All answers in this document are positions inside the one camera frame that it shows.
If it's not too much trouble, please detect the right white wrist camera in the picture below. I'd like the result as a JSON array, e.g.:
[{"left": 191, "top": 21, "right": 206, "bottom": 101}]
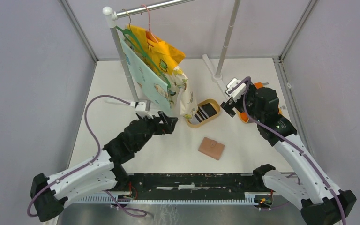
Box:
[{"left": 225, "top": 77, "right": 250, "bottom": 102}]

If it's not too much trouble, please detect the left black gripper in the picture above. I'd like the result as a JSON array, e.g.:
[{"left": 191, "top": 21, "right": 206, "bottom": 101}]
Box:
[{"left": 135, "top": 111, "right": 178, "bottom": 152}]

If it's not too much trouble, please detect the pink clothes hanger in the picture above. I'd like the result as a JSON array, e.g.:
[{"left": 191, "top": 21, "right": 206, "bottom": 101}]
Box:
[{"left": 141, "top": 4, "right": 159, "bottom": 43}]

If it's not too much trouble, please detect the green clothes hanger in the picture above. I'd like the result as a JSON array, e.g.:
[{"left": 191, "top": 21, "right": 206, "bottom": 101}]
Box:
[{"left": 115, "top": 26, "right": 171, "bottom": 88}]

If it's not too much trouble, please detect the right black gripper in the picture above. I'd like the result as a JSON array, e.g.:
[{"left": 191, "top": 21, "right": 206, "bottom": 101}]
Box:
[{"left": 221, "top": 77, "right": 263, "bottom": 123}]

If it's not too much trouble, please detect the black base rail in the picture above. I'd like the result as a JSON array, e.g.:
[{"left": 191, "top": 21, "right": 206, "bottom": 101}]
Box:
[{"left": 112, "top": 173, "right": 270, "bottom": 200}]

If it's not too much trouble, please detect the white metal clothes rack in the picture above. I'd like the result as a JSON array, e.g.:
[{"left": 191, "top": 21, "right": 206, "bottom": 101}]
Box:
[{"left": 102, "top": 0, "right": 241, "bottom": 110}]

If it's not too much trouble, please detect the cream printed garment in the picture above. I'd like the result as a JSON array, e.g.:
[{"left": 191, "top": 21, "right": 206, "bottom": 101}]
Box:
[{"left": 167, "top": 66, "right": 198, "bottom": 120}]

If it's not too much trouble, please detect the white perforated cable tray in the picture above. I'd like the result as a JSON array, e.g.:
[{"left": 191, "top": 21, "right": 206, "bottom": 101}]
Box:
[{"left": 75, "top": 193, "right": 258, "bottom": 206}]

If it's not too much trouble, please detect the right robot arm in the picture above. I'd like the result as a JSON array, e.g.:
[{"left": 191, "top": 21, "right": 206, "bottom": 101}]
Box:
[{"left": 221, "top": 84, "right": 356, "bottom": 225}]

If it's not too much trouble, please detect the black credit card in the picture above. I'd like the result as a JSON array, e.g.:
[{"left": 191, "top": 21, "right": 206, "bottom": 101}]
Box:
[{"left": 198, "top": 103, "right": 218, "bottom": 121}]

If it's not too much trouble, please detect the yellow oval tray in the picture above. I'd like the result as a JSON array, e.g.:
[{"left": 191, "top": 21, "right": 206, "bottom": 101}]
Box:
[{"left": 186, "top": 98, "right": 221, "bottom": 128}]

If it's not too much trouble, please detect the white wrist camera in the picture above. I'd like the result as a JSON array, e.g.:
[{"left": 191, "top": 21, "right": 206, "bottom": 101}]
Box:
[
  {"left": 135, "top": 99, "right": 153, "bottom": 119},
  {"left": 225, "top": 77, "right": 250, "bottom": 102}
]

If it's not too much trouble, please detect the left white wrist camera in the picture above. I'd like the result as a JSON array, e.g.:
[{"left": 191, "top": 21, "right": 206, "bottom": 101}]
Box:
[{"left": 135, "top": 99, "right": 153, "bottom": 119}]

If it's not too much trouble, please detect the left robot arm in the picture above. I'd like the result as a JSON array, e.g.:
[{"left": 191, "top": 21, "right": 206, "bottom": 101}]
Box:
[{"left": 27, "top": 111, "right": 178, "bottom": 222}]

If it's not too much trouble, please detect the light green printed garment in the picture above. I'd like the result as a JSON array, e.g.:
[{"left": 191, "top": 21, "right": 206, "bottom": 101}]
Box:
[{"left": 120, "top": 40, "right": 173, "bottom": 115}]

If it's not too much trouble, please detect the yellow garment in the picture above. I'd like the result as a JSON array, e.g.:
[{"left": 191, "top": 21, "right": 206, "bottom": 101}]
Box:
[{"left": 127, "top": 25, "right": 185, "bottom": 78}]

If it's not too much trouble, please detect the orange patterned cloth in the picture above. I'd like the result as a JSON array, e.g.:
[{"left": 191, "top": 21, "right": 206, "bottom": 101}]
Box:
[{"left": 238, "top": 83, "right": 282, "bottom": 123}]

